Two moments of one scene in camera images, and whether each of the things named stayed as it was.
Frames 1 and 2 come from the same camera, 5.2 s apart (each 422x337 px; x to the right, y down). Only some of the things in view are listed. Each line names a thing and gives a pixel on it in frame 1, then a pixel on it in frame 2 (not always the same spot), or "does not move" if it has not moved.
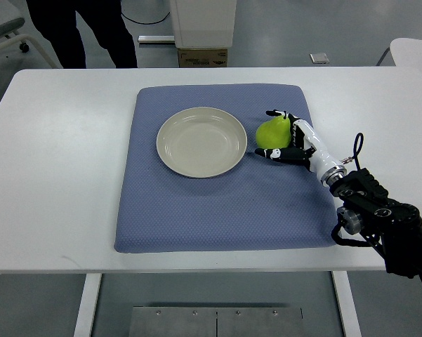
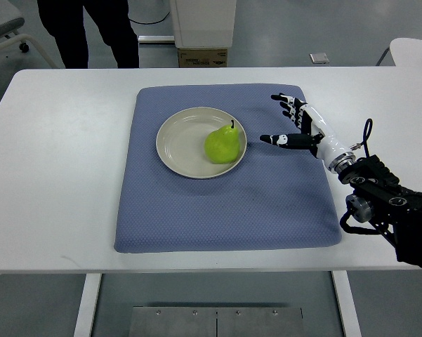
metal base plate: (216, 321) does not move
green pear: (274, 134) to (222, 145)
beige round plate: (201, 142) does not move
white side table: (408, 52) does not move
